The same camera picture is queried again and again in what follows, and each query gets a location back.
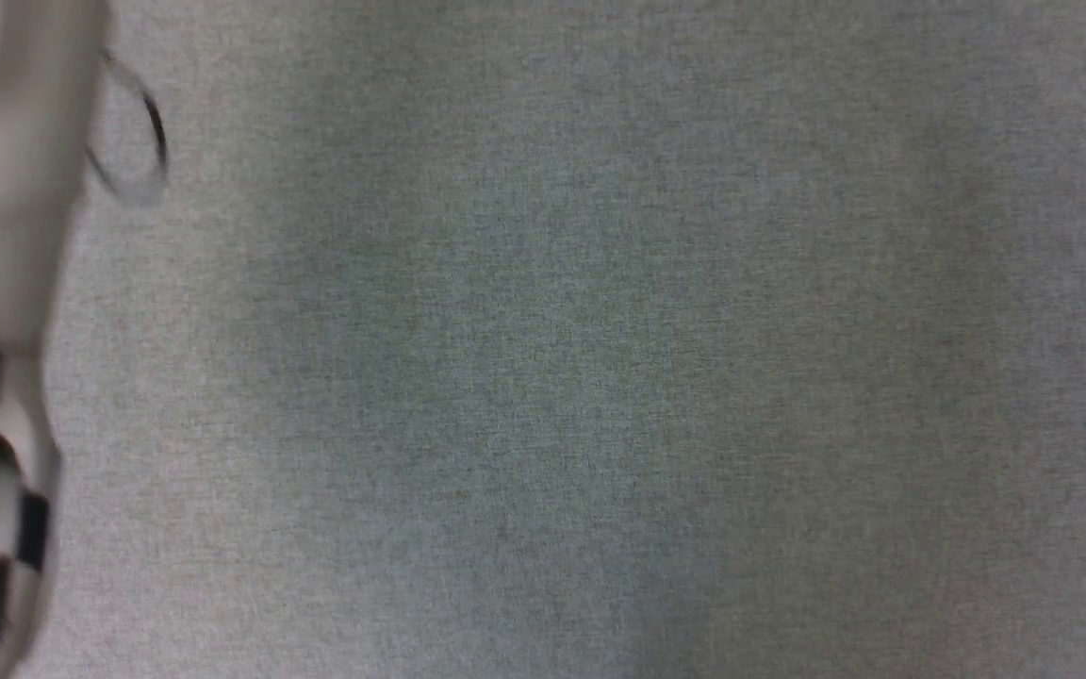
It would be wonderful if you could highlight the grey-green fabric sofa cushion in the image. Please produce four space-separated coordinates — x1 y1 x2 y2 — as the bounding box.
10 0 1086 679

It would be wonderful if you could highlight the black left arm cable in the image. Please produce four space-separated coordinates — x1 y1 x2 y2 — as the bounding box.
84 47 171 206

